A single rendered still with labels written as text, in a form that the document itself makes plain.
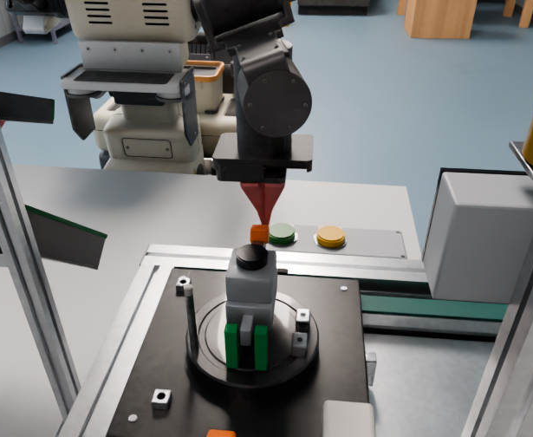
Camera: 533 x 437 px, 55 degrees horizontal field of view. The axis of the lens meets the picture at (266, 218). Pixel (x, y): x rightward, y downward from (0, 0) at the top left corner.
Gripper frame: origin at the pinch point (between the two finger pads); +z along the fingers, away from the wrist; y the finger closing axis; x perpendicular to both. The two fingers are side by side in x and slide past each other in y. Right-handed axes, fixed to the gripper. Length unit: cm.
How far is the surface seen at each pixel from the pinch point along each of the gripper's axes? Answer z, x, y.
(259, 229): -1.2, -4.1, -0.3
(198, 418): 9.2, -20.2, -4.6
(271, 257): -2.3, -10.2, 1.5
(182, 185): 19, 41, -22
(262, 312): 1.2, -14.2, 0.9
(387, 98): 104, 333, 60
